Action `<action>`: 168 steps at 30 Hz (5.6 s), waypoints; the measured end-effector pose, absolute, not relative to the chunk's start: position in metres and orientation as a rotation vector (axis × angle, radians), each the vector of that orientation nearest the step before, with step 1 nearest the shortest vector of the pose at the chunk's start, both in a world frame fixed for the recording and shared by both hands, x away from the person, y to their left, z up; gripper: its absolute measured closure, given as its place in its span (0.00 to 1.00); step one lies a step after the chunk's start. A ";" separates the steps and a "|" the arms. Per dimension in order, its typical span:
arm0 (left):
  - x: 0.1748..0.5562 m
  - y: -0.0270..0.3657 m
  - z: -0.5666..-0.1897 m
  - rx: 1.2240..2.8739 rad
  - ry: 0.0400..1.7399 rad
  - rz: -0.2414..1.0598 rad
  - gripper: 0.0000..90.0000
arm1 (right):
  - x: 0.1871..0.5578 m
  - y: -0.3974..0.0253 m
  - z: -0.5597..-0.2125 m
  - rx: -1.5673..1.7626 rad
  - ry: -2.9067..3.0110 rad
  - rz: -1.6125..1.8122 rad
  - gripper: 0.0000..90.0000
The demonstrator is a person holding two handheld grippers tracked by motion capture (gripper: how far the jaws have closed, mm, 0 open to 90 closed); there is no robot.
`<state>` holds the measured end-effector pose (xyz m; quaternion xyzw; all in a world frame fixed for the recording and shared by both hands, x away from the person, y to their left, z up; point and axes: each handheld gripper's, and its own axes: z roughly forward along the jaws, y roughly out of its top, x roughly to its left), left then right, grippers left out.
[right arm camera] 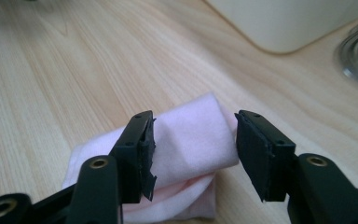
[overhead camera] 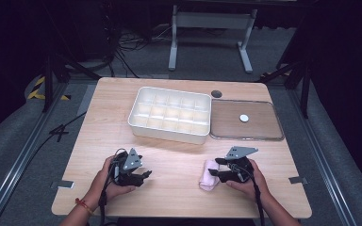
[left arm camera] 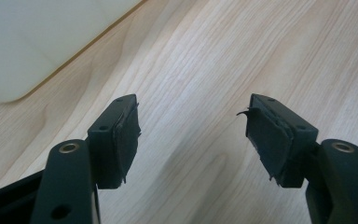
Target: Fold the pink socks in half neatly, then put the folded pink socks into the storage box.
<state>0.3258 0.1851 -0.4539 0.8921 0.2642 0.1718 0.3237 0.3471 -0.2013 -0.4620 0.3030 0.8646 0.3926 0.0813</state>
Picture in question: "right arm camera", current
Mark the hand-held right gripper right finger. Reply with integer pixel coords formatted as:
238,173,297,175
234,109,297,203

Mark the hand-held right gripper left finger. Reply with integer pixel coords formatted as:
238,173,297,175
109,109,158,205

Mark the pink sock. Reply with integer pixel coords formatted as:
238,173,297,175
62,91,241,224

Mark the white divided storage box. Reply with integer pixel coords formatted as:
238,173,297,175
204,0,358,54

